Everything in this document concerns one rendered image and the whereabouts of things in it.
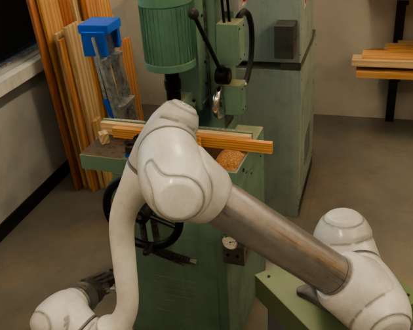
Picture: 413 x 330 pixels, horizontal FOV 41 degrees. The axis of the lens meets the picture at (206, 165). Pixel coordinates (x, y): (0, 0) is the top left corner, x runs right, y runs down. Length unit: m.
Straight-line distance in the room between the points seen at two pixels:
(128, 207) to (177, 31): 0.73
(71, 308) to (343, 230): 0.72
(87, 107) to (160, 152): 2.37
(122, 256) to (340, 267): 0.51
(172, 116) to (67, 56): 2.15
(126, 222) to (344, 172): 2.50
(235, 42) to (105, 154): 0.62
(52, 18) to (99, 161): 1.49
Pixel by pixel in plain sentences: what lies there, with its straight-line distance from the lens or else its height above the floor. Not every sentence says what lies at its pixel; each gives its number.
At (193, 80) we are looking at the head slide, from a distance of 2.03.
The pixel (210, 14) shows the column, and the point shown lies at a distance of 2.04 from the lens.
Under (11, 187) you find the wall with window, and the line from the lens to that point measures 3.39.
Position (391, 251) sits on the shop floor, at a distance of 3.02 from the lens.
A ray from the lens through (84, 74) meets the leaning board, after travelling 3.39.
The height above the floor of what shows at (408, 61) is 0.61.
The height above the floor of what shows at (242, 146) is 0.92.
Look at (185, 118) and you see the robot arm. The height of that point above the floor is 1.33.
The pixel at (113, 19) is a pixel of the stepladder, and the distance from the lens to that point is 2.81.
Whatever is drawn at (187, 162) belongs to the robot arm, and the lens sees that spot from 1.03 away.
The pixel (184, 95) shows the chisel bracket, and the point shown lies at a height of 1.07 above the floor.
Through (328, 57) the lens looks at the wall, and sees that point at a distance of 4.30.
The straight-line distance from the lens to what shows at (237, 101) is 2.08.
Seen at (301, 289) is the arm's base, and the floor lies 0.71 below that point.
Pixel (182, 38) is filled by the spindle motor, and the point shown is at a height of 1.31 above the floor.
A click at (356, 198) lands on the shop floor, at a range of 3.41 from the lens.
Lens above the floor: 1.82
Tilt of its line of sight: 29 degrees down
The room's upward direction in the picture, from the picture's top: 4 degrees counter-clockwise
